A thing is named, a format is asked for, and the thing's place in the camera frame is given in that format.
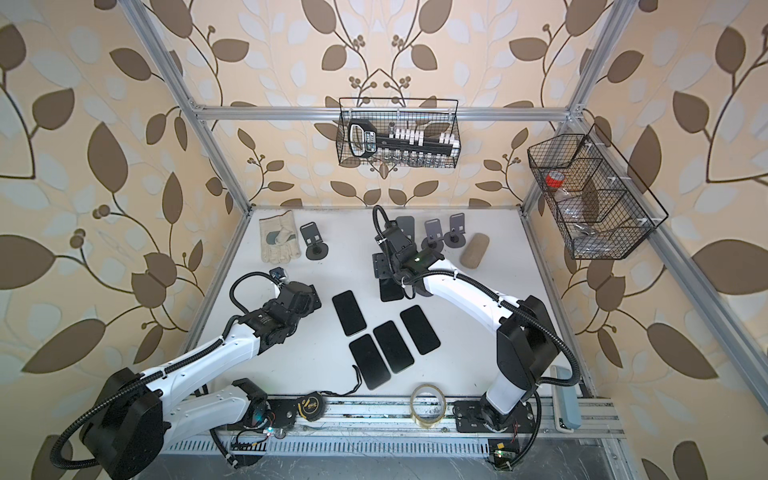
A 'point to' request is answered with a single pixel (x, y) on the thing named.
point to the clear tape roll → (427, 404)
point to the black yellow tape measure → (312, 406)
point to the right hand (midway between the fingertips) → (387, 261)
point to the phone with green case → (393, 347)
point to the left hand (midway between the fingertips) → (298, 293)
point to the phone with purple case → (369, 361)
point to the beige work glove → (278, 237)
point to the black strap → (347, 393)
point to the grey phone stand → (434, 239)
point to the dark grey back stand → (316, 248)
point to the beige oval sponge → (474, 250)
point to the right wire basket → (606, 210)
